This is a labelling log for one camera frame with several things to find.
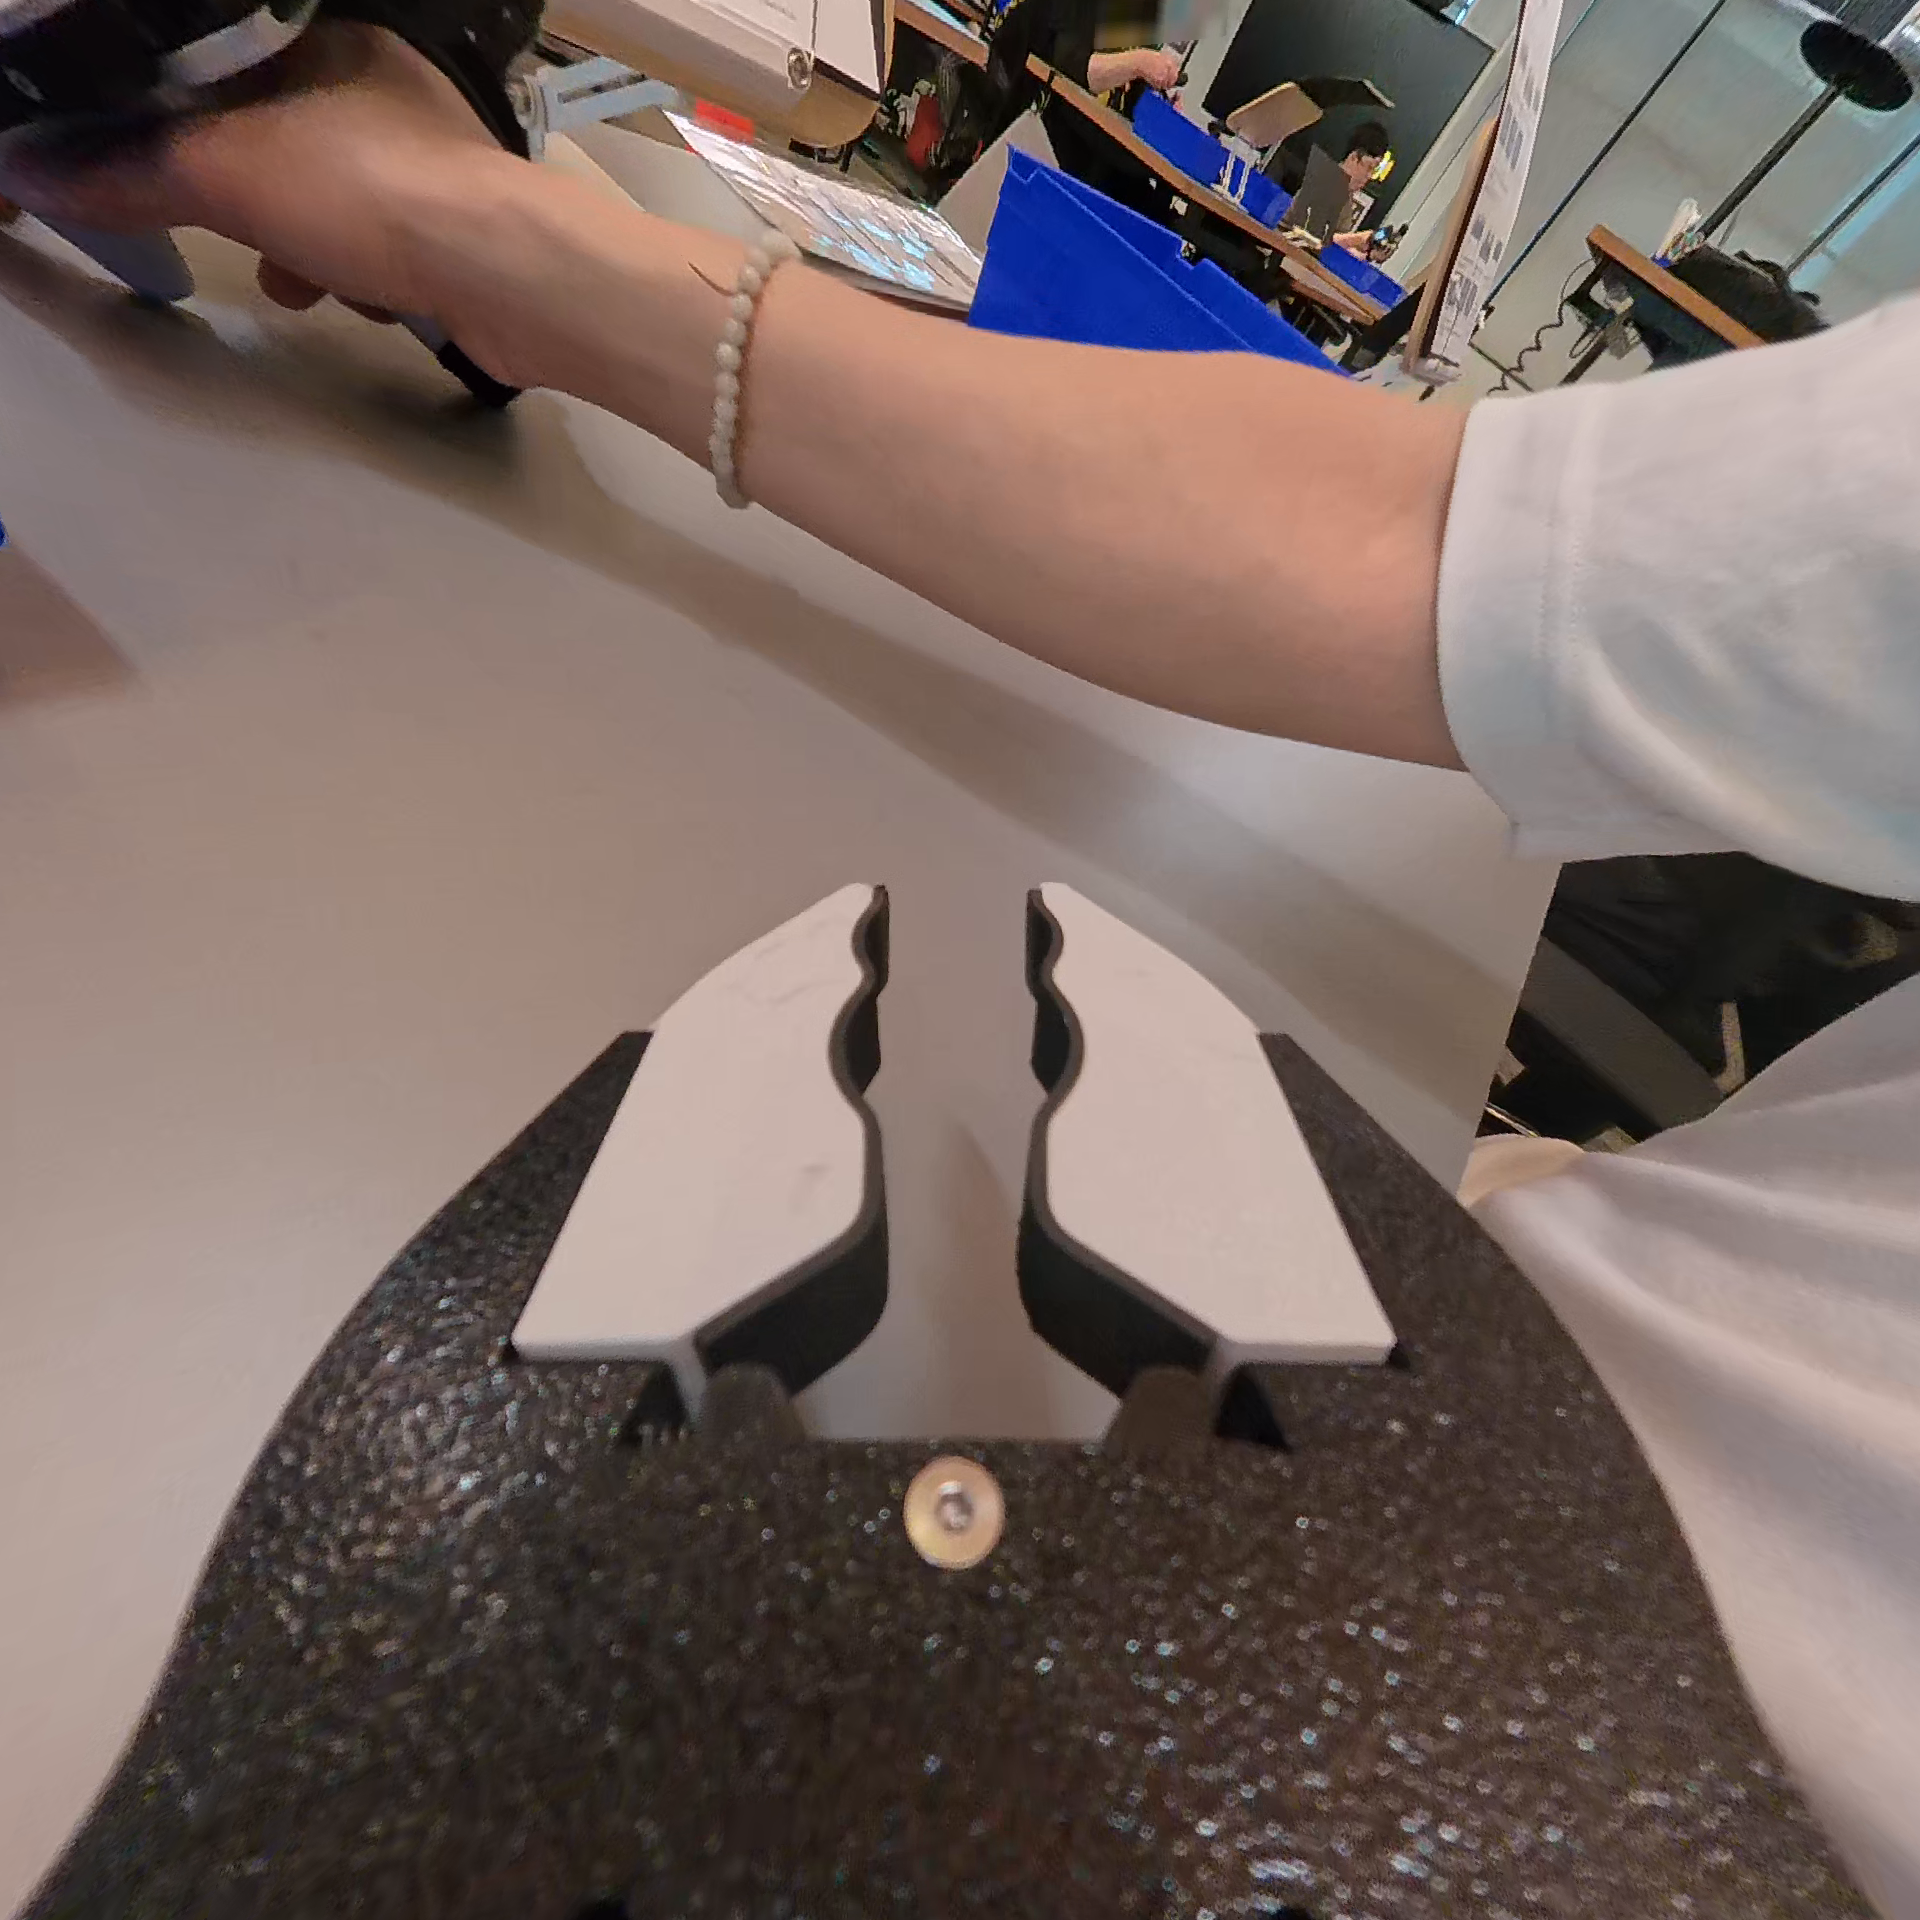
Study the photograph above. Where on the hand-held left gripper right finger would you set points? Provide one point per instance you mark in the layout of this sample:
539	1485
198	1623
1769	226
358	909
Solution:
1202	1183

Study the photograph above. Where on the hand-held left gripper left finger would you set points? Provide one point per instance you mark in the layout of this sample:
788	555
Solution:
722	1169

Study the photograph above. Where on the blue plastic bin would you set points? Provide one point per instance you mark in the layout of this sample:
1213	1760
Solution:
1095	269
1363	277
1202	149

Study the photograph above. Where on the person's right forearm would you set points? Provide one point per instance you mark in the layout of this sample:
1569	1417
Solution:
1123	510

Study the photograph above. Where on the person's right hand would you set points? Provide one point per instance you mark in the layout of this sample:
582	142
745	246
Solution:
375	210

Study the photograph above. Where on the person's white t-shirt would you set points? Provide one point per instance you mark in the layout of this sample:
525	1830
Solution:
1696	600

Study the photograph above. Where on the laminated paper sheet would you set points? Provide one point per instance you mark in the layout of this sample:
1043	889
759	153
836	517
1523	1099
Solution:
856	233

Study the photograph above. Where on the white sign board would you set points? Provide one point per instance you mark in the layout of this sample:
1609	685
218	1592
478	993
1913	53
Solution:
1502	149

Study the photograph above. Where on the dark monitor screen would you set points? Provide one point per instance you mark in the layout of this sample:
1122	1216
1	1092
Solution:
1395	75

